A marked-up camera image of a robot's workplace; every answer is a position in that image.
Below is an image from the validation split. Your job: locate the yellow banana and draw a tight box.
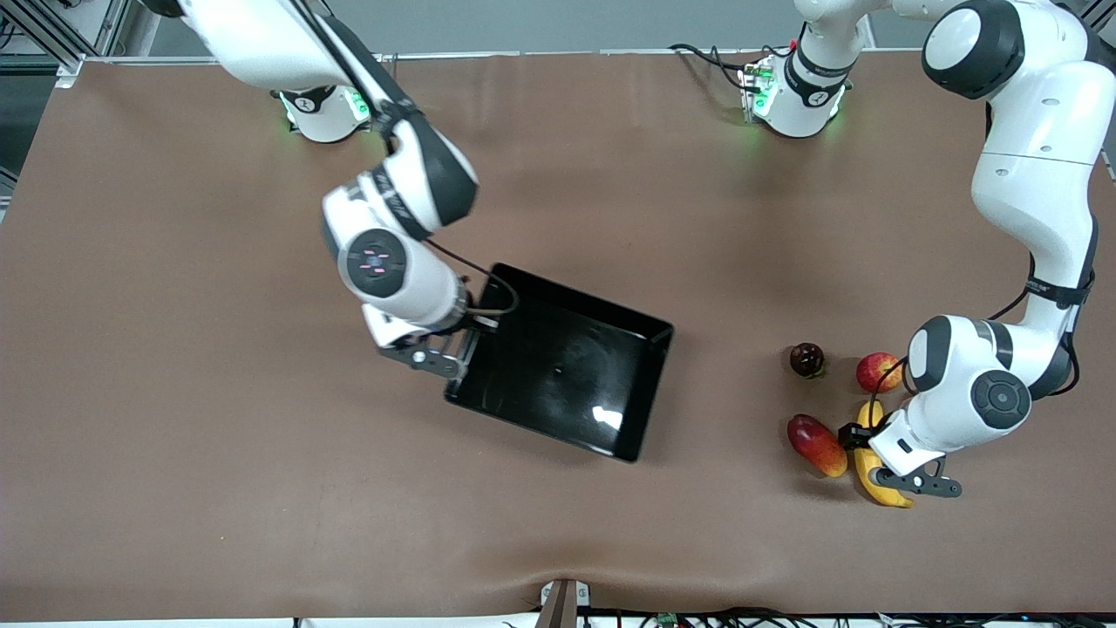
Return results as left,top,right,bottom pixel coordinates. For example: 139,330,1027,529
853,399,915,509

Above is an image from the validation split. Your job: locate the red yellow apple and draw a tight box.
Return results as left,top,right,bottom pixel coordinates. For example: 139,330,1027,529
855,352,905,395

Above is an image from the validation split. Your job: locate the black plastic box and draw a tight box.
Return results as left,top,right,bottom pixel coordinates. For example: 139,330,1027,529
443,263,676,464

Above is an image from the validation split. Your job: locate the red yellow mango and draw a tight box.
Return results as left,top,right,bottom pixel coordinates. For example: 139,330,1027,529
786,413,849,479

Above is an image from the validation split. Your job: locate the dark purple mangosteen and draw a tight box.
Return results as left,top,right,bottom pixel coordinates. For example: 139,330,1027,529
789,342,827,379

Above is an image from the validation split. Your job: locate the brown table mat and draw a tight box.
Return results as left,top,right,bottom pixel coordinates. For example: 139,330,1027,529
0,48,1116,622

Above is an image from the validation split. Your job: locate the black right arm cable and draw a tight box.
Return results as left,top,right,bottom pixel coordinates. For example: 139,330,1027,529
425,240,521,328

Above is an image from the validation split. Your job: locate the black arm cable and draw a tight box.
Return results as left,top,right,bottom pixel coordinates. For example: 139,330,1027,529
872,249,1098,420
425,240,521,328

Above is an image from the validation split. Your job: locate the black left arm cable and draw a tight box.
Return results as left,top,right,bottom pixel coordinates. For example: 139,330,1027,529
872,249,1098,420

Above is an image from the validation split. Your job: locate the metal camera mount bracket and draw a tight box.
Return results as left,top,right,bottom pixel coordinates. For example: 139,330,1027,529
536,578,592,628

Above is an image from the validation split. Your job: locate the black base cable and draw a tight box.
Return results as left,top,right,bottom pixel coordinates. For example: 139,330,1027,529
670,42,755,92

